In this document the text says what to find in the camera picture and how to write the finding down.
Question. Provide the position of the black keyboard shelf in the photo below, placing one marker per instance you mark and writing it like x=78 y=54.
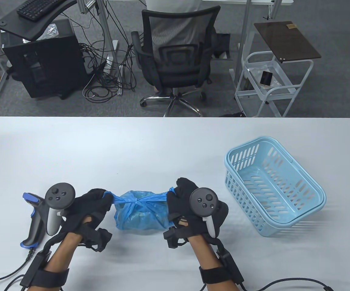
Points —
x=26 y=30

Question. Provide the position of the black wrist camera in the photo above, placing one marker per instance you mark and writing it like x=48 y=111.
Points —
x=172 y=238
x=102 y=239

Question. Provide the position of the person's left hand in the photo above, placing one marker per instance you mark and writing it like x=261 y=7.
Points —
x=90 y=206

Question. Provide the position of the black open box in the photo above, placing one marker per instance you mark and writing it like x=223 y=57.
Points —
x=222 y=45

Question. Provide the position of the black computer tower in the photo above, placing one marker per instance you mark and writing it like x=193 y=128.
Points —
x=50 y=66

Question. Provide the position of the light blue plastic basket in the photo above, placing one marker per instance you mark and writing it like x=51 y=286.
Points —
x=272 y=185

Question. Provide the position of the black white tracking controller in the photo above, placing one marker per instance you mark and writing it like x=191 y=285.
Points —
x=203 y=201
x=59 y=195

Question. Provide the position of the dark brown board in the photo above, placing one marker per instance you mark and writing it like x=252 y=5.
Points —
x=287 y=42

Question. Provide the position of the black blue barcode scanner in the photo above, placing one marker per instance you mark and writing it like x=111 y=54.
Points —
x=38 y=218

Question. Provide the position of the grey metal desk leg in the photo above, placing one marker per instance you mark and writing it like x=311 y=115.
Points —
x=243 y=30
x=106 y=30

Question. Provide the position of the blue plastic bag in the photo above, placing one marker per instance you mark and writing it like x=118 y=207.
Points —
x=141 y=215

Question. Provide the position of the black mesh office chair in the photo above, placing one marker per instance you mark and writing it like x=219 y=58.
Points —
x=175 y=66

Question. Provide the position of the clear plastic bag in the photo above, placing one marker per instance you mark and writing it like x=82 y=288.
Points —
x=49 y=31

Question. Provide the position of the person's right hand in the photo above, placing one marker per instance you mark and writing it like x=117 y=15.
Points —
x=178 y=203

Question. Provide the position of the person's left forearm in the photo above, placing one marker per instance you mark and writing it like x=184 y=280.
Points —
x=62 y=251

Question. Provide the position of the person's right forearm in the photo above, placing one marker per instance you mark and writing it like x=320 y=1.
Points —
x=205 y=251

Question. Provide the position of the black smartphone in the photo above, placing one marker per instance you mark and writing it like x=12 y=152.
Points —
x=266 y=78

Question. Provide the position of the black keyboard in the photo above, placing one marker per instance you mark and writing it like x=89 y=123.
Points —
x=38 y=7

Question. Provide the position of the black wrist sensor box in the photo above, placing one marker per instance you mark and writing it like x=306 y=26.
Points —
x=231 y=266
x=34 y=269

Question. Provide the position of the white metal cart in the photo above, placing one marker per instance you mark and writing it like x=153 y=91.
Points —
x=299 y=61

